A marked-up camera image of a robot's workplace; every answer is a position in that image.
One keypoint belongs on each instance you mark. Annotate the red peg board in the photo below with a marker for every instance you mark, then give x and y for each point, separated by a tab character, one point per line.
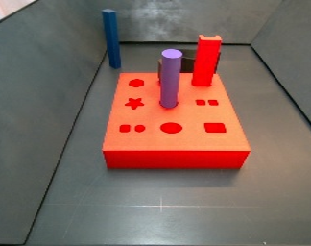
196	135

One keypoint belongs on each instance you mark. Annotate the black block behind board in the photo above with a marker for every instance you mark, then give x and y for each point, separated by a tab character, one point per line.
187	62

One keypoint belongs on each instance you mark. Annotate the purple cylinder peg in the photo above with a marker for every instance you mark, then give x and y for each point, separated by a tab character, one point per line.
170	77

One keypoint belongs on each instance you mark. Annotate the red notched peg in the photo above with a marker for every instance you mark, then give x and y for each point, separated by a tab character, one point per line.
206	60

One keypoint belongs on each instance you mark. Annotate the blue rectangular peg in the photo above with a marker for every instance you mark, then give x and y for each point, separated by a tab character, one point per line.
110	24

